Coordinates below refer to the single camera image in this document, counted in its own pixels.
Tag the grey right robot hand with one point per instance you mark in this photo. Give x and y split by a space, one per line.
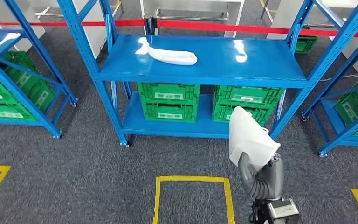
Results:
274 176

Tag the red barrier belt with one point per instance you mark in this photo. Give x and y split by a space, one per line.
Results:
129 22
228 28

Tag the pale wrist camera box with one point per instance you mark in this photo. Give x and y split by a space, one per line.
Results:
284 213

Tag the black barrier post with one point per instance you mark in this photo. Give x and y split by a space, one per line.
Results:
150 26

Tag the white desk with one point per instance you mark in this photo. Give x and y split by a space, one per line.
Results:
234 18

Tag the yellow floor tape square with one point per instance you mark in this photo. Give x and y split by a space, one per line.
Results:
191 178

